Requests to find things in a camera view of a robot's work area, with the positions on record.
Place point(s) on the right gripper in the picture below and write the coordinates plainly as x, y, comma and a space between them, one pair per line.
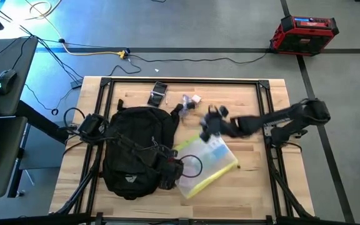
214, 125

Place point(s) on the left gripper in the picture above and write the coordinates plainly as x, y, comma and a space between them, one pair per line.
171, 173

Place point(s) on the white and blue box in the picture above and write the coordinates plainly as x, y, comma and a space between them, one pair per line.
219, 152

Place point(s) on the white charger cube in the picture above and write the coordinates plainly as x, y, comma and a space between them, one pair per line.
196, 99

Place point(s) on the white mesh pouch green trim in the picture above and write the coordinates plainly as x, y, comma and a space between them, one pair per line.
211, 168

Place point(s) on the black backpack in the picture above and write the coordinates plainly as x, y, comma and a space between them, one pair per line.
136, 140

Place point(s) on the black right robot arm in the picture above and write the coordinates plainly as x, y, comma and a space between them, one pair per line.
292, 120

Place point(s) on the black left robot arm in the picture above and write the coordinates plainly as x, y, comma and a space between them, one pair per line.
92, 125

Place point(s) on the black flat case white clip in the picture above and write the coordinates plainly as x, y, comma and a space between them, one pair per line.
157, 93

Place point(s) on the red and black jobsite radio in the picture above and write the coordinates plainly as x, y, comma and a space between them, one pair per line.
303, 36

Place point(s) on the grey desk foot plate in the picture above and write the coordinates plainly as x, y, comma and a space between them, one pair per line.
42, 153

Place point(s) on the black power adapter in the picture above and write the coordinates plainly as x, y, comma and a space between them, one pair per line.
76, 84

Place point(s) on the black desk leg bar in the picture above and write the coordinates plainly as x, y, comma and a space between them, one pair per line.
42, 123

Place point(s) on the dark grey desk top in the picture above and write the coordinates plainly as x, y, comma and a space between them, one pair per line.
17, 68
8, 150

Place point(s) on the black computer mouse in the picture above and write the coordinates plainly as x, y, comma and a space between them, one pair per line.
5, 81

